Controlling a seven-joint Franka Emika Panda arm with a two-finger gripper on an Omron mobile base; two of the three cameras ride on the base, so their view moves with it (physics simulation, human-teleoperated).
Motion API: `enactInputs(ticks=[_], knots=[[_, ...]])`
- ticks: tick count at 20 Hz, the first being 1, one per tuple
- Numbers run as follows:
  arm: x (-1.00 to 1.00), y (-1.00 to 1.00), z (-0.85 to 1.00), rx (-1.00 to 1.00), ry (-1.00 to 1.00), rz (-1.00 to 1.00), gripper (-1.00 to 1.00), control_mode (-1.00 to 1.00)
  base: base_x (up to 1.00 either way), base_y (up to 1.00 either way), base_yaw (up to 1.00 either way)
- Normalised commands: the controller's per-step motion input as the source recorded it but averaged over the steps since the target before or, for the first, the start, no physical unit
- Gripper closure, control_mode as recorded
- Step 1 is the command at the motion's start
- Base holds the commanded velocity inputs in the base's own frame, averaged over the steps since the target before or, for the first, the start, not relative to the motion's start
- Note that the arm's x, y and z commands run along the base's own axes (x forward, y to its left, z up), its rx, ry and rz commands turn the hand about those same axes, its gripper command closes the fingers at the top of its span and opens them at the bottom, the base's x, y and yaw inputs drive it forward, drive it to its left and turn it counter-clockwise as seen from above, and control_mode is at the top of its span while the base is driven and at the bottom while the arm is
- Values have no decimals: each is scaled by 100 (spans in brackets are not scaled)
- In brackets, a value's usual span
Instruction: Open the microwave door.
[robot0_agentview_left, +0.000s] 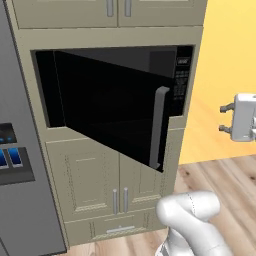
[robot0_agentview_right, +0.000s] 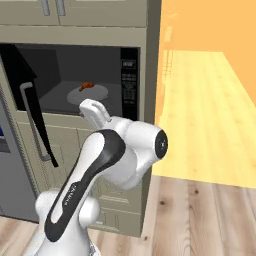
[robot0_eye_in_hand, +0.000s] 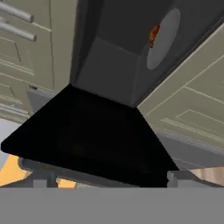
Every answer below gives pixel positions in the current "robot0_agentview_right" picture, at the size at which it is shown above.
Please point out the black microwave door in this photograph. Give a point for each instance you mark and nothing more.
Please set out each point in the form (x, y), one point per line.
(15, 66)

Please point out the beige lower cupboard door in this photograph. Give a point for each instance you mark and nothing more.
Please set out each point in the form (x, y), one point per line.
(63, 146)

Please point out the black built-in microwave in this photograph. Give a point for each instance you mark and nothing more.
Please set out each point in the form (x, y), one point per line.
(130, 83)

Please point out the orange food piece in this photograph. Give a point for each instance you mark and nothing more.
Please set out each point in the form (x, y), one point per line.
(86, 86)

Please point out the white round plate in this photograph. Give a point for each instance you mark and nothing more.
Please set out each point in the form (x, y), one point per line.
(96, 95)

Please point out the beige tall cabinet housing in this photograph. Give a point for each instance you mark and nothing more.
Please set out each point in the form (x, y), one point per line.
(151, 66)

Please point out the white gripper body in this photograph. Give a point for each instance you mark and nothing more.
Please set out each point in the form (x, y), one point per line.
(91, 109)

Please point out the beige cupboard door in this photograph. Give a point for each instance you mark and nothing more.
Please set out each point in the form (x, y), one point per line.
(63, 146)
(106, 11)
(20, 11)

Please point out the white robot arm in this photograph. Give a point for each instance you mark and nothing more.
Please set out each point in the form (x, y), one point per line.
(100, 156)

